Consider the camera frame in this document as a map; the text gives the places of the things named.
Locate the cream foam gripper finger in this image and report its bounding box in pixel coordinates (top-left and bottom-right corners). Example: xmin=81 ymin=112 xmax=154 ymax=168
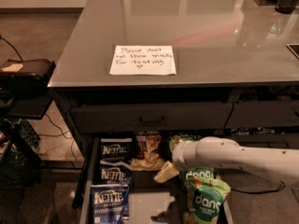
xmin=154 ymin=161 xmax=179 ymax=183

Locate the brown chip bag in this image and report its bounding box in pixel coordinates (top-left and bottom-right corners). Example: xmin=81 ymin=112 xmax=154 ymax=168
xmin=131 ymin=131 xmax=165 ymax=171

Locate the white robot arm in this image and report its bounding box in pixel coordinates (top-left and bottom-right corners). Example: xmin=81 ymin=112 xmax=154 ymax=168
xmin=154 ymin=137 xmax=299 ymax=187

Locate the green Dang bag middle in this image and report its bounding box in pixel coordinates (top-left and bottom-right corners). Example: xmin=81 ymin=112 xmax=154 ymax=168
xmin=179 ymin=167 xmax=214 ymax=186

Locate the green dang bag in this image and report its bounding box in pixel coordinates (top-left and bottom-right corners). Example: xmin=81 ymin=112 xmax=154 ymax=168
xmin=183 ymin=176 xmax=231 ymax=224
xmin=179 ymin=167 xmax=214 ymax=186
xmin=169 ymin=133 xmax=201 ymax=151

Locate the open middle drawer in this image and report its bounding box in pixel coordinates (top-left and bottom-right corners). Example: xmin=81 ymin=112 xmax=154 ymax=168
xmin=78 ymin=131 xmax=235 ymax=224

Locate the green Dang bag rear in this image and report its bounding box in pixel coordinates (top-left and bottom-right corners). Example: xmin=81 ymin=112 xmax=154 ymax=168
xmin=169 ymin=133 xmax=201 ymax=151

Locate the green Dang bag front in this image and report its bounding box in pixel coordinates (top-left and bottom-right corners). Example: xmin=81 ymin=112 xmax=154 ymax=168
xmin=183 ymin=176 xmax=231 ymax=224

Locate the blue Kettle chip bag middle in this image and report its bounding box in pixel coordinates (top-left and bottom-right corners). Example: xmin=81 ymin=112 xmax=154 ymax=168
xmin=99 ymin=161 xmax=132 ymax=185

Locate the blue kettle chip bag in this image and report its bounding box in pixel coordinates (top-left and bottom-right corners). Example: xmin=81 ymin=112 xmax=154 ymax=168
xmin=99 ymin=138 xmax=132 ymax=163
xmin=99 ymin=161 xmax=132 ymax=185
xmin=90 ymin=184 xmax=129 ymax=224

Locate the blue Kettle chip bag rear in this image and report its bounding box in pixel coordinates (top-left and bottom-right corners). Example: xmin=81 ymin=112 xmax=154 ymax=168
xmin=99 ymin=138 xmax=132 ymax=163

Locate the blue Kettle chip bag front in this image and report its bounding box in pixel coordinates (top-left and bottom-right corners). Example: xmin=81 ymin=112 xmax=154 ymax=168
xmin=90 ymin=184 xmax=129 ymax=224

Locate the right middle drawer front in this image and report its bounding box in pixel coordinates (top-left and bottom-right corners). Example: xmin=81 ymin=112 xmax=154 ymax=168
xmin=231 ymin=133 xmax=299 ymax=149

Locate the top left drawer front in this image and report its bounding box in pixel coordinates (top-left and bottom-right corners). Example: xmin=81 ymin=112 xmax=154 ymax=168
xmin=70 ymin=103 xmax=233 ymax=133

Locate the dark snack bags right drawer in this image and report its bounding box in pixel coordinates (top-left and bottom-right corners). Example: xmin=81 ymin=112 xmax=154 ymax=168
xmin=230 ymin=126 xmax=299 ymax=136

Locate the top right drawer front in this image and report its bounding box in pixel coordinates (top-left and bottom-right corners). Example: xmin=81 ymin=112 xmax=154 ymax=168
xmin=226 ymin=101 xmax=299 ymax=129

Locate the dark phone on counter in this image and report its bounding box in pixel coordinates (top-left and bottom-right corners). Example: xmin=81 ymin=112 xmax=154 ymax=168
xmin=287 ymin=44 xmax=299 ymax=59

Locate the white handwritten paper note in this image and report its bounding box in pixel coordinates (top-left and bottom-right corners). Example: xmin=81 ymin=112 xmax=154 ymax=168
xmin=109 ymin=46 xmax=177 ymax=76

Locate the dark crate on floor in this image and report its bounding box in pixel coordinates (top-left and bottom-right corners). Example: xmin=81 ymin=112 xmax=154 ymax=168
xmin=0 ymin=119 xmax=41 ymax=188

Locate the black chair with label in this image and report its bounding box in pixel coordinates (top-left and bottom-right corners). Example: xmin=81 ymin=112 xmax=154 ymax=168
xmin=0 ymin=59 xmax=56 ymax=119

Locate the black floor cable left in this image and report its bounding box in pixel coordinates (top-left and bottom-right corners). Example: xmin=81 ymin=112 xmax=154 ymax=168
xmin=36 ymin=113 xmax=78 ymax=161

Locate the black floor cable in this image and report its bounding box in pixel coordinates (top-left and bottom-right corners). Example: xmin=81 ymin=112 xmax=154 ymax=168
xmin=36 ymin=113 xmax=78 ymax=161
xmin=231 ymin=180 xmax=286 ymax=195

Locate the black floor cable right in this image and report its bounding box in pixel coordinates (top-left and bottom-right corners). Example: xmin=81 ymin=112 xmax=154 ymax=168
xmin=231 ymin=180 xmax=286 ymax=195

